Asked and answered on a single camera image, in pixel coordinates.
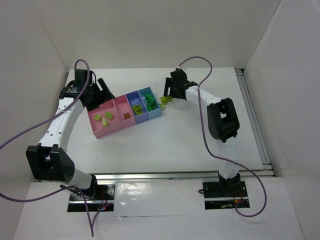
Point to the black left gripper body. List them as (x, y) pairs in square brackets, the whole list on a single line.
[(99, 95)]

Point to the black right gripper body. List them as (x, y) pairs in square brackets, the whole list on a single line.
[(173, 87)]

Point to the lime lego brick edge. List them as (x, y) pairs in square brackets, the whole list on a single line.
[(164, 100)]

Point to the lone pale lime lego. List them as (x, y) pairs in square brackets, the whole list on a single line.
[(97, 117)]

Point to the lime sloped lego brick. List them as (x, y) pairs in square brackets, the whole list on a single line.
[(104, 123)]

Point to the green long lego brick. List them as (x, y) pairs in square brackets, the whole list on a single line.
[(150, 101)]

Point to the brown lego plate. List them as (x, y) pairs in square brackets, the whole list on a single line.
[(127, 116)]

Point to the lime square lego hollow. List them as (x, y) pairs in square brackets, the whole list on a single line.
[(137, 108)]

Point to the lime long lego brick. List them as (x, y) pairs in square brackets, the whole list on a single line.
[(138, 113)]

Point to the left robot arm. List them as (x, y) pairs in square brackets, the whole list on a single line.
[(48, 160)]

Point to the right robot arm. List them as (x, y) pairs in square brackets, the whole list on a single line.
[(222, 123)]

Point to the pink container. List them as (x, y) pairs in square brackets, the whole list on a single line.
[(118, 106)]

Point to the light blue container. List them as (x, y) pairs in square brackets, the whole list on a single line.
[(154, 113)]

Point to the purple blue container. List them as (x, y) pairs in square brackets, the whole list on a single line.
[(134, 98)]

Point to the aluminium rail right side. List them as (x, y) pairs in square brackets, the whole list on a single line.
[(252, 117)]

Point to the aluminium rail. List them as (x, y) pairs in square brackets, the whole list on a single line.
[(160, 175), (252, 117)]

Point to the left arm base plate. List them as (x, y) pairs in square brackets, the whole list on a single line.
[(102, 200)]

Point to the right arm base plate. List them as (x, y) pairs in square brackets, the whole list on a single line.
[(216, 199)]

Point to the aluminium rail front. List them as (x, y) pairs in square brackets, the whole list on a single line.
[(160, 175)]

